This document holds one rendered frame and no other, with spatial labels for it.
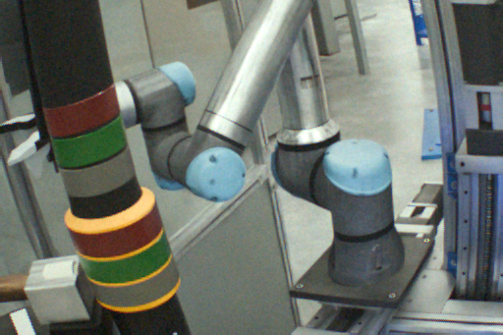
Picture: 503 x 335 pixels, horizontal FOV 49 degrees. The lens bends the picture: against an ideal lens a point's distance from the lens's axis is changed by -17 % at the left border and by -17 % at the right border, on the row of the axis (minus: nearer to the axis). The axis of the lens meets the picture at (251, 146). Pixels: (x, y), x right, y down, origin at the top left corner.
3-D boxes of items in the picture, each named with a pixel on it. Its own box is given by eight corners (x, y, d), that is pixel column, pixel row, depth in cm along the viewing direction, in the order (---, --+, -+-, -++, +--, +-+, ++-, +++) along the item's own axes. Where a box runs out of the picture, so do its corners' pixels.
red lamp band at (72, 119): (41, 143, 23) (34, 115, 22) (56, 119, 26) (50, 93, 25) (116, 124, 23) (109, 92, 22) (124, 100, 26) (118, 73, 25)
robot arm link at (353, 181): (359, 244, 103) (351, 170, 98) (313, 222, 114) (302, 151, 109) (408, 214, 108) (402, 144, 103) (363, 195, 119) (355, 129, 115)
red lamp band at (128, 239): (68, 264, 24) (58, 239, 23) (79, 220, 28) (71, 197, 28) (163, 250, 24) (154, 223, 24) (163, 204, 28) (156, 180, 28)
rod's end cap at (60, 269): (38, 277, 25) (74, 272, 25) (44, 257, 27) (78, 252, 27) (53, 310, 26) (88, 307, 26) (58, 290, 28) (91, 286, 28)
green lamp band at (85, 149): (50, 174, 23) (42, 145, 23) (63, 146, 26) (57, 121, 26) (125, 156, 23) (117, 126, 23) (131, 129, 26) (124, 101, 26)
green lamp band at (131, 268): (79, 289, 24) (69, 265, 24) (87, 244, 28) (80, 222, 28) (172, 276, 24) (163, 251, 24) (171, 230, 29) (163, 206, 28)
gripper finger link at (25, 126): (1, 157, 94) (40, 153, 93) (-8, 127, 91) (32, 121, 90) (7, 149, 97) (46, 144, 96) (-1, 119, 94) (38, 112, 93)
